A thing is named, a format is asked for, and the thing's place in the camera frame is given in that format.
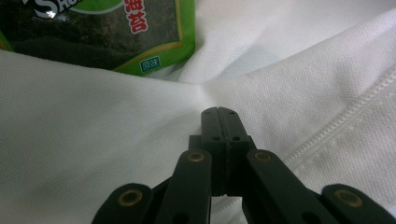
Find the white printed canvas tote bag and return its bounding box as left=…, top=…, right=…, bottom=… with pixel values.
left=0, top=0, right=396, bottom=224

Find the green seaweed snack packet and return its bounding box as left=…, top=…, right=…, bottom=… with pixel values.
left=0, top=0, right=196, bottom=77

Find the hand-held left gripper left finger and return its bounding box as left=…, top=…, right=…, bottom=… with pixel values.
left=188, top=106, right=231, bottom=198

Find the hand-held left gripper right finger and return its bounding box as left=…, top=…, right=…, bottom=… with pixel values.
left=219, top=106, right=257, bottom=198

